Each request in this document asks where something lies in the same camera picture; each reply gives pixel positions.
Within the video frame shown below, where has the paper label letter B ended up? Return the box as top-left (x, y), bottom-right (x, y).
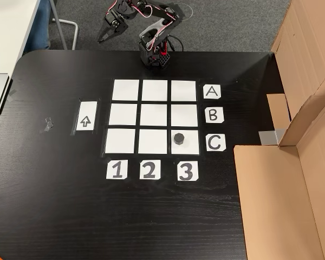
top-left (205, 107), bottom-right (225, 124)

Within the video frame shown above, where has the paper label number 3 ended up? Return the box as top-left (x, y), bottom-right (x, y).
top-left (177, 161), bottom-right (199, 182)

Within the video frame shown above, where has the person's leg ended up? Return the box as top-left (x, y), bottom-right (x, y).
top-left (29, 0), bottom-right (52, 51)

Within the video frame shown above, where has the paper label letter C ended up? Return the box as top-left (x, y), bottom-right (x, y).
top-left (205, 134), bottom-right (227, 152)

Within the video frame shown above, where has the paper label number 1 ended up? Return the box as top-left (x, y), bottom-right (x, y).
top-left (106, 159), bottom-right (128, 180)

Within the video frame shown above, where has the grey metal desk leg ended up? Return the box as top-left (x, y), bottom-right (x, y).
top-left (51, 0), bottom-right (80, 51)

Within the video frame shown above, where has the white arrow paper sheet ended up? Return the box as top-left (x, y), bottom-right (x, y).
top-left (75, 101), bottom-right (98, 132)

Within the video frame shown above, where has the paper label letter A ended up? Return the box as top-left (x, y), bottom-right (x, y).
top-left (203, 84), bottom-right (222, 100)

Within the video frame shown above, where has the white desk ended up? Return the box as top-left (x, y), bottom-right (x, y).
top-left (0, 0), bottom-right (41, 77)

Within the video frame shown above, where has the paper label number 2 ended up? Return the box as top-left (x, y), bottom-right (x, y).
top-left (139, 159), bottom-right (161, 180)

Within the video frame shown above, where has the white paper grid square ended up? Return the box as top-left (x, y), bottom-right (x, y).
top-left (108, 103), bottom-right (138, 127)
top-left (140, 103), bottom-right (168, 127)
top-left (142, 79), bottom-right (168, 101)
top-left (138, 128), bottom-right (168, 155)
top-left (112, 79), bottom-right (140, 101)
top-left (171, 103), bottom-right (199, 127)
top-left (105, 128), bottom-right (136, 155)
top-left (171, 80), bottom-right (197, 102)
top-left (171, 129), bottom-right (200, 155)

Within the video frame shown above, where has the black cable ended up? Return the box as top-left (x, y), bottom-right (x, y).
top-left (167, 36), bottom-right (185, 53)

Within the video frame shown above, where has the grey tape strip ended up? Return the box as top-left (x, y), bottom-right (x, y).
top-left (258, 129), bottom-right (287, 146)

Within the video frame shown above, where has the brown cardboard panel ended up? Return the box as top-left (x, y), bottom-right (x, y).
top-left (233, 94), bottom-right (325, 260)
top-left (266, 0), bottom-right (325, 134)

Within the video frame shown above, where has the black octagonal token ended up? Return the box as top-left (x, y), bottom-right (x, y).
top-left (173, 132), bottom-right (186, 146)

